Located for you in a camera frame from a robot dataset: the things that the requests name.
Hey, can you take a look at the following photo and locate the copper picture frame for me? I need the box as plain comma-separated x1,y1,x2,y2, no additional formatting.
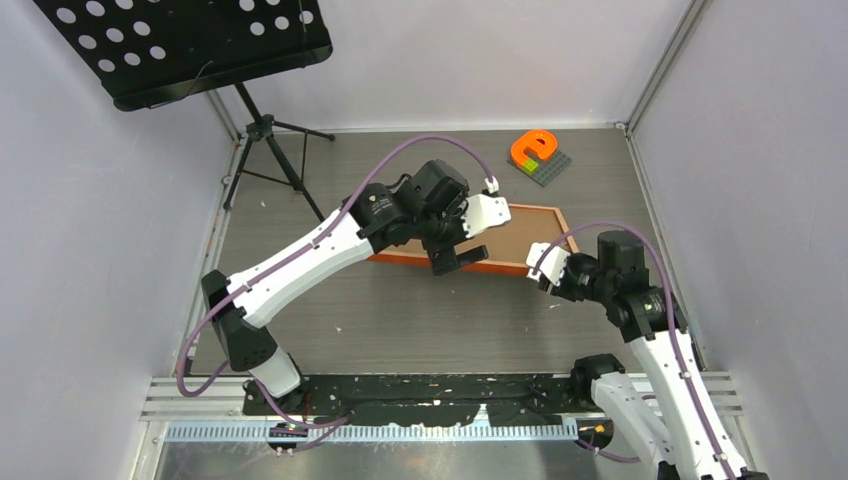
365,202,580,279

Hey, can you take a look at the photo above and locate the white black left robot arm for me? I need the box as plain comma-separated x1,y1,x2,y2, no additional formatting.
201,160,511,414

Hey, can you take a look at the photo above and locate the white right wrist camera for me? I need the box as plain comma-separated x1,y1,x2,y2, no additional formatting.
525,242,571,286

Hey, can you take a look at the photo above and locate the aluminium front rail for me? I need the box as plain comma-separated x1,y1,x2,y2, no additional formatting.
142,373,612,448

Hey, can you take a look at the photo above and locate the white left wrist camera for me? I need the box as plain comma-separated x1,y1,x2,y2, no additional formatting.
461,177,512,239

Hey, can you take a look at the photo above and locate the orange letter toy block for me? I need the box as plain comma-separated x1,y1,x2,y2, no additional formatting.
510,129,558,163

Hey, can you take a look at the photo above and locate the grey building baseplate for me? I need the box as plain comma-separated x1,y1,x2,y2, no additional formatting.
507,150,572,187

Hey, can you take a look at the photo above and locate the black perforated music stand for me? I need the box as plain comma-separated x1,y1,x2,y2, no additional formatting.
36,0,333,219

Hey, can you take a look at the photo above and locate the green building brick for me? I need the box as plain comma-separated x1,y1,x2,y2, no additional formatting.
519,159,539,175

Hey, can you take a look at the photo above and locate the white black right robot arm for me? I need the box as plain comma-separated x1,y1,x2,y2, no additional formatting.
526,222,768,479

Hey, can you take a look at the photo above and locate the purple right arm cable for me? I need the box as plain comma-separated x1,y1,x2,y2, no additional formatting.
533,221,737,480

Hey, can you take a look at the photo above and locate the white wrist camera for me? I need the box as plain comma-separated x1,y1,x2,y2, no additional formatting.
461,177,512,239
525,242,571,286

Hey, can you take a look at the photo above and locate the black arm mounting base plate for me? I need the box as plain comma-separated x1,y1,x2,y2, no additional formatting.
276,373,601,427

